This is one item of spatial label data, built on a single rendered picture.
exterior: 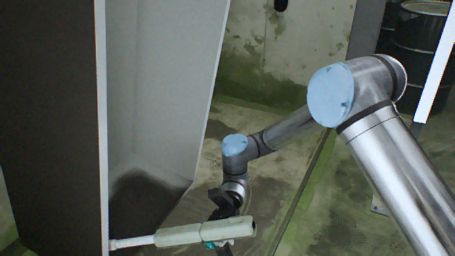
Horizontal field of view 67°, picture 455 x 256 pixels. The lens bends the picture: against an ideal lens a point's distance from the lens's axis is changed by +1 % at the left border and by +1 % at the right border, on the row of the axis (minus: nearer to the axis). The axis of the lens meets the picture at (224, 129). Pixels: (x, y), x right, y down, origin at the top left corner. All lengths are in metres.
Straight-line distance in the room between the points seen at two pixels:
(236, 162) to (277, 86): 1.87
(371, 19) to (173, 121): 1.70
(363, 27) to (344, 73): 2.02
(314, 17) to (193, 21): 1.63
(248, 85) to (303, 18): 0.76
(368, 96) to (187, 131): 0.90
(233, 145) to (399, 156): 0.62
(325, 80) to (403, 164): 0.20
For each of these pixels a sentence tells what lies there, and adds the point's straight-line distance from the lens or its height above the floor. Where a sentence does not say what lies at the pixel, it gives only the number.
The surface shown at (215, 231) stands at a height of 0.74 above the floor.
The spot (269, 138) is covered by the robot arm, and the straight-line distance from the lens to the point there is 1.16.
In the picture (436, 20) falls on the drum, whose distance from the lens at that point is 3.15.
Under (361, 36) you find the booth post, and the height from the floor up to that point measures 0.78.
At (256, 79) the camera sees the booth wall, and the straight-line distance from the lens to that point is 3.02.
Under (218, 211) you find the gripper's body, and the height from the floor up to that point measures 0.69.
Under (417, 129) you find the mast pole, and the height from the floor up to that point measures 0.56.
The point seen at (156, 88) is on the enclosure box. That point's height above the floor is 0.90.
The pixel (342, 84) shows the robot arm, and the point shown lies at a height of 1.22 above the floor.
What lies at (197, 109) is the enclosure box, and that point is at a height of 0.84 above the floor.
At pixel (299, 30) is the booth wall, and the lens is 2.78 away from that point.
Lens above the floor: 1.46
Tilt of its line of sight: 31 degrees down
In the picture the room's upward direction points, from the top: straight up
